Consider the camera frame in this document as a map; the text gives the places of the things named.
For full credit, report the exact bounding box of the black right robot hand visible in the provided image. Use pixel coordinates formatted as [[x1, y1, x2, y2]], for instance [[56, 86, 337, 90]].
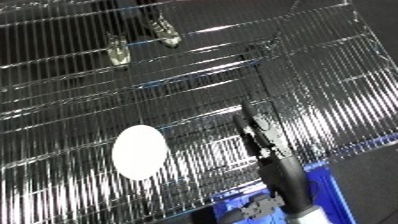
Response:
[[230, 99, 315, 215]]

